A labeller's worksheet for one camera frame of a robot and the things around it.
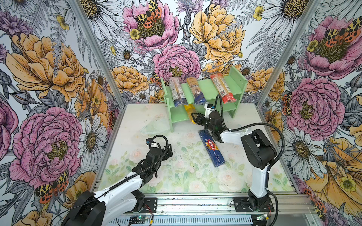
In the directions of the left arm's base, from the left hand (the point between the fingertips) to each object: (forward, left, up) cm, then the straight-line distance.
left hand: (165, 151), depth 87 cm
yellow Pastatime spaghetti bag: (+26, -16, +10) cm, 32 cm away
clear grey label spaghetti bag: (+27, -8, +23) cm, 37 cm away
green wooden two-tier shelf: (+39, -48, +22) cm, 65 cm away
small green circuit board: (-32, +11, -8) cm, 35 cm away
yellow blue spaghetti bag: (+22, -20, +23) cm, 38 cm away
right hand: (+21, -18, +7) cm, 28 cm away
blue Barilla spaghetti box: (+3, -29, -3) cm, 30 cm away
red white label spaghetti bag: (+30, -36, +23) cm, 53 cm away
